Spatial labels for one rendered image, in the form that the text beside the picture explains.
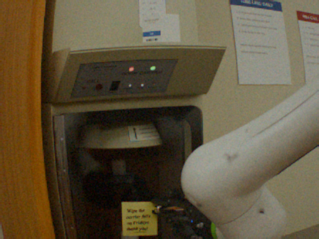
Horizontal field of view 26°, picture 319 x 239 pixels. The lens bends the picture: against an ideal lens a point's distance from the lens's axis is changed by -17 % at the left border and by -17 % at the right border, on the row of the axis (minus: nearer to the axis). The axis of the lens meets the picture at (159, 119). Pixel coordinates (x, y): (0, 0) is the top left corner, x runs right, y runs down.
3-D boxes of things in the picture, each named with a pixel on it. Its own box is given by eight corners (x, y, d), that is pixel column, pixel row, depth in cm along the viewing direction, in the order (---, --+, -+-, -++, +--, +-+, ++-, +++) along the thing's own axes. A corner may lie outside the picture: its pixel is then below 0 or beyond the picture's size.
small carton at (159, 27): (142, 44, 145) (142, 15, 145) (161, 43, 149) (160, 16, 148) (161, 42, 141) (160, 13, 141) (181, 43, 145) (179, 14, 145)
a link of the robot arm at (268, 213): (266, 268, 112) (305, 222, 115) (231, 230, 108) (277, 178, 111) (227, 259, 124) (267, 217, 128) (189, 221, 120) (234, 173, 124)
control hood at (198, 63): (50, 103, 142) (50, 52, 141) (203, 94, 156) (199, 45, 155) (67, 103, 131) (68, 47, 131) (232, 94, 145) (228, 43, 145)
